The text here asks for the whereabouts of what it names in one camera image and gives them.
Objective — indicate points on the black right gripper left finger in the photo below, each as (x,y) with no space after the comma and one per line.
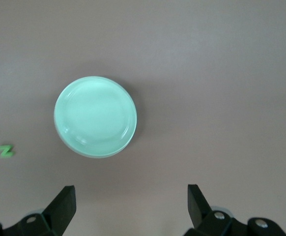
(57,214)

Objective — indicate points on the green round plate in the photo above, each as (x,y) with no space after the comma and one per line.
(95,116)

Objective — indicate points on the green uppercase letter N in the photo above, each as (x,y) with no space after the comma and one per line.
(6,151)

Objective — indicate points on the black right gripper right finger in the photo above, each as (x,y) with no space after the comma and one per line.
(199,211)

